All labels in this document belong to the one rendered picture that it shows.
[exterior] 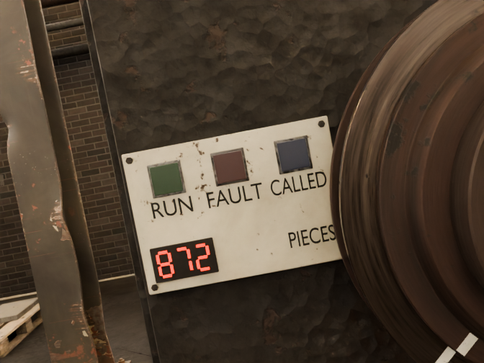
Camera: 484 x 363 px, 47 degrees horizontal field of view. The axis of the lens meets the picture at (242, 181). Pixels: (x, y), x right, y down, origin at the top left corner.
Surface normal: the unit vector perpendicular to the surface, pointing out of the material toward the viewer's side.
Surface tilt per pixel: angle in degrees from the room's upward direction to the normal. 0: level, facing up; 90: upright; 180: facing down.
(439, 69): 90
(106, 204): 90
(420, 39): 90
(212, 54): 90
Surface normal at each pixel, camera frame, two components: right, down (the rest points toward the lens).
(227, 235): -0.01, 0.05
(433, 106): -0.78, -0.42
